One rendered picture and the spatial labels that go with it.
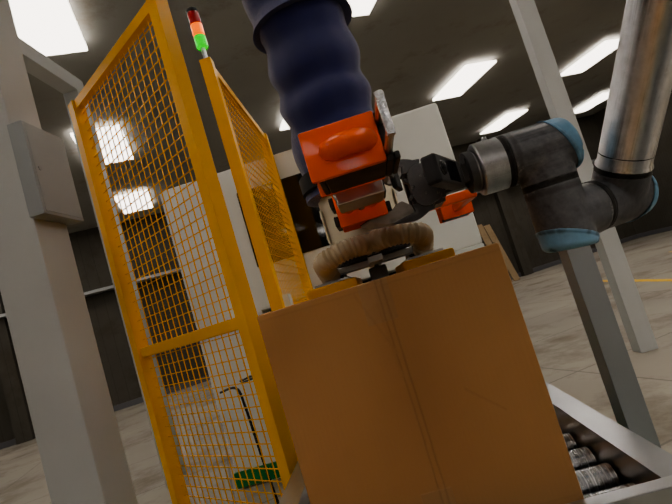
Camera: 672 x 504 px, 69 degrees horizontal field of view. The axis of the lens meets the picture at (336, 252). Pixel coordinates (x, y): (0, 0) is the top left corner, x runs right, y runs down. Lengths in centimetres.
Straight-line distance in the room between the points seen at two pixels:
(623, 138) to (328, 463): 70
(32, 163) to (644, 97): 156
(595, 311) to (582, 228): 54
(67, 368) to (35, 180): 57
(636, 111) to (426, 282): 42
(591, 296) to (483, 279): 62
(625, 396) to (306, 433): 87
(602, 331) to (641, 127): 62
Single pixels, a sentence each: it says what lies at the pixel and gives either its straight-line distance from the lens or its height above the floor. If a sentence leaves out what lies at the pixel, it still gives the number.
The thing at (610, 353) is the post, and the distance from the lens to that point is 140.
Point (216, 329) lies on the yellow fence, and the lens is 167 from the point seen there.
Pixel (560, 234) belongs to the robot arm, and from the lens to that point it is 86.
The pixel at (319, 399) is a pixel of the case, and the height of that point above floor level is 84.
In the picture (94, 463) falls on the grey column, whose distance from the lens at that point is 169.
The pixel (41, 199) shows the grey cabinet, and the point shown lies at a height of 151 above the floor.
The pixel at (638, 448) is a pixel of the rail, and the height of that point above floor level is 59.
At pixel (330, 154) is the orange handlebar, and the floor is 111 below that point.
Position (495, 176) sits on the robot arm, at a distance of 84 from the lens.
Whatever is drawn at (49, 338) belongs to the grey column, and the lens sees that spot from 169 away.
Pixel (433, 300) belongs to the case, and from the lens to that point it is 77.
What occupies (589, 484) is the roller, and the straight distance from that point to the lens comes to 106.
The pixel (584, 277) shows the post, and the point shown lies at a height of 85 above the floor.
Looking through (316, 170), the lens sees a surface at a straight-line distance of 46.
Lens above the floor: 98
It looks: 5 degrees up
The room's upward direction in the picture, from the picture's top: 17 degrees counter-clockwise
